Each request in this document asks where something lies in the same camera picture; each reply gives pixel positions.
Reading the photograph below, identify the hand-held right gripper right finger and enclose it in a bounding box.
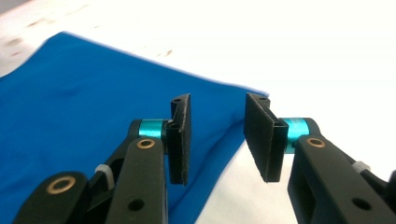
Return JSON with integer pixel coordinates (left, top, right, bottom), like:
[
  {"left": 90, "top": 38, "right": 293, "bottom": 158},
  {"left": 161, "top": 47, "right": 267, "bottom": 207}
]
[{"left": 243, "top": 91, "right": 311, "bottom": 184}]

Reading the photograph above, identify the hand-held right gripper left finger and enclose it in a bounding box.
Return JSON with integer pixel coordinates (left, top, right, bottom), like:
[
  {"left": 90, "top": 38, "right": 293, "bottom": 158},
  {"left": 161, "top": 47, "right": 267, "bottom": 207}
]
[{"left": 137, "top": 92, "right": 191, "bottom": 187}]

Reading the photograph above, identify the blue t-shirt white print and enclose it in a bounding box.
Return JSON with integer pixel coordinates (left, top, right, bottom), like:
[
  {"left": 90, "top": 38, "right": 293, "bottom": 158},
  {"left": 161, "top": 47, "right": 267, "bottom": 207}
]
[{"left": 0, "top": 31, "right": 271, "bottom": 224}]

